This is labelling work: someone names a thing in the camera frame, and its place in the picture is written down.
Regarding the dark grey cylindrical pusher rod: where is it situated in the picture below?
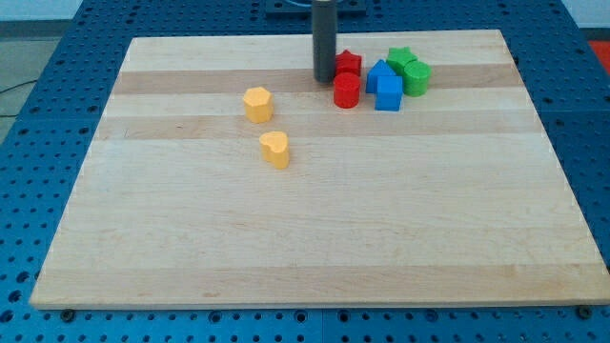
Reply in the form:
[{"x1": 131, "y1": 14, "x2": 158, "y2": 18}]
[{"x1": 311, "y1": 0, "x2": 337, "y2": 83}]

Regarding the yellow hexagon block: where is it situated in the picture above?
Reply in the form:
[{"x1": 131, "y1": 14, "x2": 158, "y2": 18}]
[{"x1": 243, "y1": 87, "x2": 274, "y2": 124}]

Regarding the yellow heart block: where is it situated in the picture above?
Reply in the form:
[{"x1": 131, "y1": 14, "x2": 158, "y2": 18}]
[{"x1": 259, "y1": 131, "x2": 290, "y2": 170}]

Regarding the red star block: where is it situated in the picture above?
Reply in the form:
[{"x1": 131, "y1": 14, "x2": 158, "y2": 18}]
[{"x1": 335, "y1": 50, "x2": 362, "y2": 76}]

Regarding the red cylinder block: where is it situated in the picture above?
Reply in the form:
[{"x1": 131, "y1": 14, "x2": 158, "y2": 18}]
[{"x1": 334, "y1": 72, "x2": 361, "y2": 109}]

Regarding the blue triangle block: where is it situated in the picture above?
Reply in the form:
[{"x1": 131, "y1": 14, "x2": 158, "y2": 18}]
[{"x1": 365, "y1": 59, "x2": 396, "y2": 93}]

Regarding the green star block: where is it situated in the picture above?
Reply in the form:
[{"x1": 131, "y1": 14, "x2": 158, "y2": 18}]
[{"x1": 386, "y1": 47, "x2": 418, "y2": 75}]

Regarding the blue cube block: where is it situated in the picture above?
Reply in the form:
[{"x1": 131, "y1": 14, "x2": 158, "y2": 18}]
[{"x1": 375, "y1": 75, "x2": 403, "y2": 111}]

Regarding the green cylinder block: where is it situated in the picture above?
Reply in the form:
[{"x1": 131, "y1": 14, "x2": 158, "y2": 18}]
[{"x1": 403, "y1": 61, "x2": 432, "y2": 97}]

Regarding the light wooden board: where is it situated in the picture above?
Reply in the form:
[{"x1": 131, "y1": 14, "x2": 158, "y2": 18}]
[{"x1": 30, "y1": 30, "x2": 609, "y2": 310}]

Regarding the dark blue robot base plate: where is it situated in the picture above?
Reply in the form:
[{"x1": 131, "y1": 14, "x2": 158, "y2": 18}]
[{"x1": 262, "y1": 0, "x2": 367, "y2": 17}]

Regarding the black cable on floor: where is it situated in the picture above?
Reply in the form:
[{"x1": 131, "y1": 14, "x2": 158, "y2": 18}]
[{"x1": 0, "y1": 79, "x2": 38, "y2": 119}]

